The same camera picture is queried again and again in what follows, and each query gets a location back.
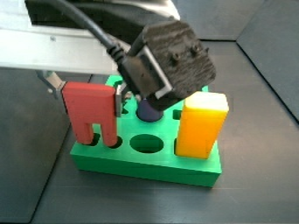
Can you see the green shape sorter base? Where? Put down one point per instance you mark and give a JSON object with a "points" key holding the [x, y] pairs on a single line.
{"points": [[144, 156]]}

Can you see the yellow rectangular block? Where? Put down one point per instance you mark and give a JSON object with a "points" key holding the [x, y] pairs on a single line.
{"points": [[203, 115]]}

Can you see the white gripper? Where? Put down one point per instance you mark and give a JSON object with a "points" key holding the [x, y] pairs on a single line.
{"points": [[48, 48]]}

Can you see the red square-circle object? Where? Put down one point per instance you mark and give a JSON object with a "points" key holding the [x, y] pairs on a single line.
{"points": [[89, 104]]}

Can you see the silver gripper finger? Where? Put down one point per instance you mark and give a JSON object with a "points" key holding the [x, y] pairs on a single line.
{"points": [[123, 94]]}

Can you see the purple cylinder block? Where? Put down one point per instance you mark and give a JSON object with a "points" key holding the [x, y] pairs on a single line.
{"points": [[145, 113]]}

